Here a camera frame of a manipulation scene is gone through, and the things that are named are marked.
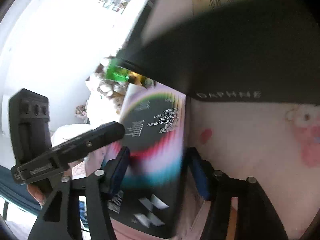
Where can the black cardboard box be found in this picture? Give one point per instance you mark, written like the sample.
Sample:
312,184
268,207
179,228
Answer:
225,55

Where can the person's left forearm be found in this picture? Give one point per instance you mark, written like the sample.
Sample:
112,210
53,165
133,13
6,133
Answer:
15,192

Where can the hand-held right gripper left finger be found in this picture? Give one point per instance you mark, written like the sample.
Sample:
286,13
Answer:
122,166

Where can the green bottle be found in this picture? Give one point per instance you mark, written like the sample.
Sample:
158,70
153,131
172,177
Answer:
116,71

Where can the black colourful screen protector packet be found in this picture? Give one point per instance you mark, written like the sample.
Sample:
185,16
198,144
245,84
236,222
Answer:
155,135

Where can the white shelf rack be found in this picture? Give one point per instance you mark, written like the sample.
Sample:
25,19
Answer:
116,3

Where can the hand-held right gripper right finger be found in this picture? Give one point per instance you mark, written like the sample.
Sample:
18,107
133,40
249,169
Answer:
200,177

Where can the person's left hand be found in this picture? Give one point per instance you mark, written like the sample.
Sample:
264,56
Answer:
36,192

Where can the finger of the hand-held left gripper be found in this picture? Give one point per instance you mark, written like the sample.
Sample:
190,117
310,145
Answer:
100,136

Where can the pink printed blanket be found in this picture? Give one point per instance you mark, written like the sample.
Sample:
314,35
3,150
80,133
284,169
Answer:
250,135

